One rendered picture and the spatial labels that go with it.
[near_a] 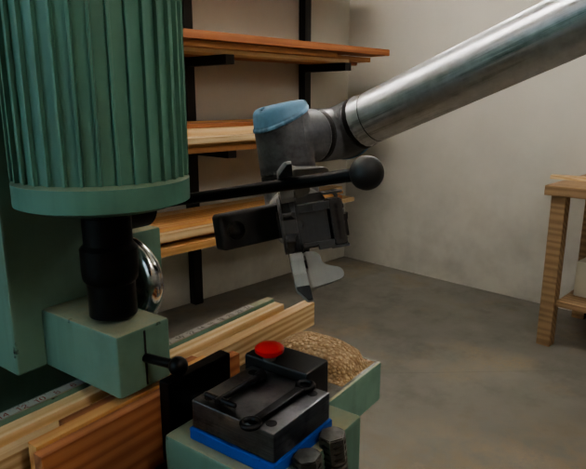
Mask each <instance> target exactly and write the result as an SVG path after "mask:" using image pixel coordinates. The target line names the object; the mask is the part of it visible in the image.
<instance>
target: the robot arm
mask: <svg viewBox="0 0 586 469"><path fill-rule="evenodd" d="M584 55H586V0H544V1H542V2H540V3H538V4H536V5H534V6H533V7H530V8H528V9H526V10H524V11H522V12H520V13H518V14H516V15H515V16H513V17H511V18H509V19H507V20H505V21H503V22H501V23H499V24H497V25H495V26H493V27H491V28H489V29H487V30H485V31H483V32H481V33H479V34H477V35H475V36H473V37H472V38H470V39H468V40H466V41H464V42H462V43H460V44H458V45H456V46H454V47H452V48H450V49H448V50H446V51H444V52H442V53H440V54H438V55H436V56H434V57H432V58H430V59H429V60H426V61H425V62H423V63H421V64H419V65H417V66H415V67H413V68H411V69H409V70H407V71H405V72H403V73H401V74H399V75H397V76H395V77H393V78H391V79H389V80H387V81H386V82H384V83H382V84H380V85H378V86H376V87H373V88H371V89H370V90H368V91H366V92H364V93H362V94H360V95H358V96H353V97H351V98H349V99H348V100H345V101H343V102H341V103H339V104H337V105H335V106H333V107H331V108H324V109H309V105H308V104H307V101H306V100H292V101H286V102H281V103H276V104H273V105H269V106H265V107H261V108H259V109H257V110H256V111H255V112H254V113H253V125H254V128H253V133H254V134H255V139H256V145H257V151H258V158H259V164H260V175H261V177H262V178H261V182H263V181H274V180H280V179H285V178H292V177H298V176H304V175H310V174H316V173H322V172H328V169H327V168H326V167H317V166H316V165H315V163H316V162H324V161H331V160H338V159H352V158H355V157H357V156H359V155H361V154H363V153H364V152H365V151H366V150H367V149H368V148H369V147H372V146H374V145H376V144H377V143H378V142H380V141H384V140H386V139H389V138H390V137H392V136H395V135H397V134H399V133H402V132H404V131H407V130H409V129H411V128H413V127H416V126H419V125H421V124H423V123H426V122H428V121H431V120H433V119H434V118H437V117H439V116H441V115H444V114H447V113H450V112H452V111H455V110H457V109H458V108H461V107H463V106H465V105H468V104H470V103H472V102H475V101H479V100H481V99H482V98H485V97H487V96H489V95H492V94H494V93H497V92H499V91H501V90H503V89H505V88H507V87H511V86H513V85H516V84H518V83H521V82H523V81H525V80H527V79H529V78H531V77H534V76H536V75H538V74H542V73H545V72H547V71H549V70H551V69H553V68H555V67H558V66H560V65H562V64H565V63H567V62H570V61H572V60H575V59H577V58H579V57H582V56H584ZM341 192H342V190H341V189H331V190H325V191H320V192H319V187H312V188H305V189H298V190H292V191H284V192H278V193H271V194H264V201H265V205H263V206H258V207H253V208H244V209H239V210H234V211H229V212H224V213H219V214H215V215H213V217H212V221H213V227H214V233H215V239H216V245H217V249H220V250H230V249H234V248H241V247H246V246H250V245H254V244H258V243H262V242H266V241H271V240H274V239H278V240H279V241H280V242H281V243H283V244H284V249H285V254H286V255H288V257H289V261H290V267H291V272H292V276H293V280H294V284H295V288H296V291H297V293H298V294H299V295H300V296H301V297H302V298H303V299H304V300H305V301H306V302H313V295H312V292H313V291H314V290H315V289H317V288H321V287H323V286H326V285H329V284H331V283H334V282H337V281H339V280H341V279H342V278H343V276H344V272H343V270H342V268H340V267H338V266H334V265H328V264H324V263H323V262H322V260H321V257H320V255H319V254H318V253H317V252H314V251H306V252H304V249H306V248H317V247H319V249H326V248H341V247H347V246H350V243H349V242H348V236H347V235H350V234H349V227H348V222H347V215H346V213H345V212H344V206H343V203H342V201H341V198H339V197H338V193H341ZM323 194H333V195H334V196H332V197H327V198H326V199H325V197H324V196H323ZM335 244H336V245H335ZM302 252H304V253H302ZM305 260H306V263H307V267H308V268H306V267H305V263H304V261H305Z"/></svg>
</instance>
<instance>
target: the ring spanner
mask: <svg viewBox="0 0 586 469"><path fill-rule="evenodd" d="M302 384H309V385H310V386H301V385H302ZM315 387H316V384H315V382H314V381H312V380H309V379H302V380H298V381H297V382H296V383H295V388H294V389H292V390H291V391H289V392H288V393H286V394H285V395H283V396H282V397H280V398H279V399H277V400H276V401H274V402H273V403H272V404H271V405H269V406H268V407H266V408H265V409H263V410H262V411H260V412H259V413H257V414H256V415H254V416H251V415H250V416H245V417H244V418H242V419H241V420H240V422H239V427H240V428H241V429H242V430H244V431H247V432H253V431H257V430H259V429H260V428H261V426H262V421H264V420H265V419H267V418H268V417H270V416H271V415H272V414H274V413H275V412H276V411H277V410H279V409H280V408H282V407H283V406H285V405H286V404H287V403H289V402H290V401H292V400H293V399H294V398H296V397H297V396H299V395H300V394H302V393H303V392H311V391H312V390H314V388H315ZM246 422H255V423H256V424H254V425H246V424H245V423H246Z"/></svg>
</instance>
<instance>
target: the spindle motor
mask: <svg viewBox="0 0 586 469"><path fill-rule="evenodd" d="M0 106H1V114H2V122H3V130H4V138H5V146H6V154H7V169H8V177H9V181H10V183H9V189H10V196H11V205H12V207H13V208H14V209H16V210H18V211H22V212H27V213H32V214H37V215H42V216H48V217H55V218H72V219H91V218H111V217H122V216H130V215H137V214H143V213H148V212H153V211H157V210H160V209H164V208H169V207H172V206H175V205H177V204H180V203H183V202H185V201H187V200H188V199H190V176H189V175H188V173H189V156H188V135H187V113H186V91H185V69H184V47H183V25H182V3H181V0H0Z"/></svg>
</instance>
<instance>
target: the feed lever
mask: <svg viewBox="0 0 586 469"><path fill-rule="evenodd" d="M383 178H384V167H383V165H382V163H381V162H380V161H379V159H378V158H376V157H375V156H372V155H363V156H360V157H358V158H356V159H355V160H354V161H353V163H352V164H351V166H350V168H346V169H341V170H334V171H328V172H322V173H316V174H310V175H304V176H298V177H292V178H285V179H280V180H274V181H263V182H256V183H250V184H244V185H238V186H232V187H226V188H219V189H214V190H207V191H202V192H195V193H190V199H188V200H187V201H185V202H183V203H180V204H177V205H175V206H172V207H176V206H183V205H190V204H196V203H204V202H210V201H217V200H224V199H231V198H237V197H244V196H252V195H258V194H271V193H278V192H284V191H292V190H298V189H305V188H312V187H319V186H326V185H332V184H340V183H346V182H352V183H353V185H354V186H355V187H356V188H358V189H361V190H364V191H369V190H373V189H375V188H377V187H378V186H379V185H380V184H381V182H382V181H383ZM156 213H157V211H153V212H148V213H143V214H137V215H131V219H132V229H135V228H139V227H143V226H147V225H150V224H152V223H153V221H154V220H155V217H156Z"/></svg>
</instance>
